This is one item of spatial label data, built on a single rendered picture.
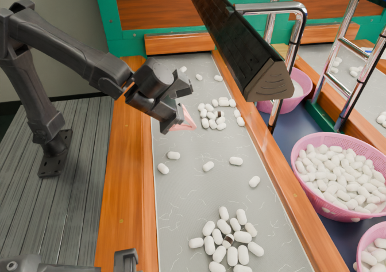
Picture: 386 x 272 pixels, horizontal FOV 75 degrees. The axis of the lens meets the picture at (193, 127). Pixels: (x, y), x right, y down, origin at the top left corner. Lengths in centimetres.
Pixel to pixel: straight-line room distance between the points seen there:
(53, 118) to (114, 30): 51
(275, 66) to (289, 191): 35
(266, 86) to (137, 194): 39
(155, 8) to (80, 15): 91
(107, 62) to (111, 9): 56
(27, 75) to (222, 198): 56
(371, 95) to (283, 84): 77
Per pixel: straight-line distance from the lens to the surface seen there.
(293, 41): 66
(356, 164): 82
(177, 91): 59
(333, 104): 99
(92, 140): 92
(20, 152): 100
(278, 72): 40
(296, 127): 97
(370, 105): 109
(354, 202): 73
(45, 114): 79
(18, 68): 71
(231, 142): 76
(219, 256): 55
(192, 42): 113
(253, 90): 40
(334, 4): 141
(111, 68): 58
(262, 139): 75
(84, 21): 197
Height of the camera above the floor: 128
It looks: 42 degrees down
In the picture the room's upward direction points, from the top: straight up
